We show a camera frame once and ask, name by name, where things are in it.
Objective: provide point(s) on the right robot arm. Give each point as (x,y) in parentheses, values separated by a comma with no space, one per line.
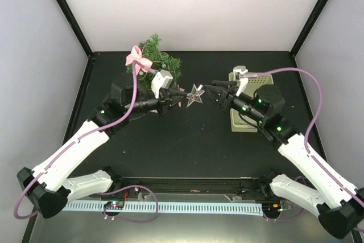
(336,202)

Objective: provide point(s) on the yellow-green plastic basket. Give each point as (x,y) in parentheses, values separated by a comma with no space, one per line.
(247,125)

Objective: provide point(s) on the silver star ornament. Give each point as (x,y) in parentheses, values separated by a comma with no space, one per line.
(195,95)

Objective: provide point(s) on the small green christmas tree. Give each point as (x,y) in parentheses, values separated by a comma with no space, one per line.
(161,60)

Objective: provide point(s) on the pink paper ornament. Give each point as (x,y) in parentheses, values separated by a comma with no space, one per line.
(180,88)

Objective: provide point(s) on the black aluminium frame rail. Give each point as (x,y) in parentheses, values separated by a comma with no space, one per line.
(185,184)

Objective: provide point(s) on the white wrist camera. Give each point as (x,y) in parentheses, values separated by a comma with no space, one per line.
(240,76)
(162,79)

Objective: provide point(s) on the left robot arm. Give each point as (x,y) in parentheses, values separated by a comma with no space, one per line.
(49,187)

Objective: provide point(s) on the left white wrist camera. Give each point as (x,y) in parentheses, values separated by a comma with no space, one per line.
(162,79)

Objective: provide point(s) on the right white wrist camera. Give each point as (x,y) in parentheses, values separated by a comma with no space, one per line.
(240,76)

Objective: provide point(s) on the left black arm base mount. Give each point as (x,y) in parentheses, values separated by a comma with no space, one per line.
(118,198)

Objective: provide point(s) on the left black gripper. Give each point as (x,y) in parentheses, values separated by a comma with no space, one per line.
(165,100)

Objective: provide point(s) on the pink felt bow ornament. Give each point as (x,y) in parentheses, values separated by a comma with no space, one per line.
(136,54)

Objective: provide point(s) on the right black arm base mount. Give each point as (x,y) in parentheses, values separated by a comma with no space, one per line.
(258,191)

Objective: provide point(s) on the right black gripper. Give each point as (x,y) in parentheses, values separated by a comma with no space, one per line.
(225,98)

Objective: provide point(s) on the white slotted cable duct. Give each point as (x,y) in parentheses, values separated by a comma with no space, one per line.
(250,209)

